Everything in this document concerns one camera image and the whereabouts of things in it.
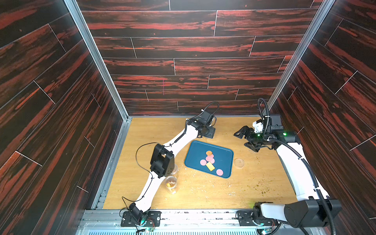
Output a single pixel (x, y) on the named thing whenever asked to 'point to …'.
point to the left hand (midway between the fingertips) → (211, 132)
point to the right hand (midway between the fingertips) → (242, 138)
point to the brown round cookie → (209, 152)
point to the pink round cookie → (203, 162)
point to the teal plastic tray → (216, 160)
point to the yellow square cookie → (210, 166)
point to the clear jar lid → (239, 163)
